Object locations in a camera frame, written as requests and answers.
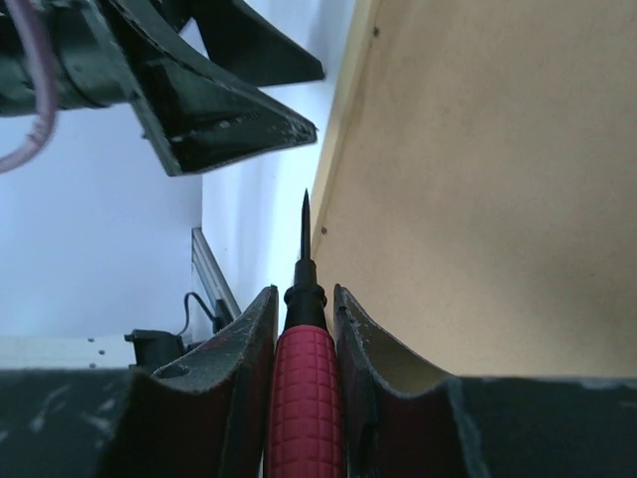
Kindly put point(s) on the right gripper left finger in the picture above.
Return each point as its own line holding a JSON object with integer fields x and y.
{"x": 202, "y": 415}

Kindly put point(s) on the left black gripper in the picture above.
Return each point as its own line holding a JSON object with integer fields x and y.
{"x": 91, "y": 42}

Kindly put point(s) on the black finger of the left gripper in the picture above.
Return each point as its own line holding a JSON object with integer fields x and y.
{"x": 198, "y": 116}
{"x": 244, "y": 43}

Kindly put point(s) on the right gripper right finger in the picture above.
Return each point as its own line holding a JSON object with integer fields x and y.
{"x": 406, "y": 417}

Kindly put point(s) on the pink handled screwdriver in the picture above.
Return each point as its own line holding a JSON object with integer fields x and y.
{"x": 305, "y": 424}

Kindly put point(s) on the wooden photo frame brown back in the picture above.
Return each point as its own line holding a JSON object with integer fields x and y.
{"x": 476, "y": 190}

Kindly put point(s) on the aluminium rail beam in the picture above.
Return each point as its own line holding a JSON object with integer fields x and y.
{"x": 213, "y": 281}

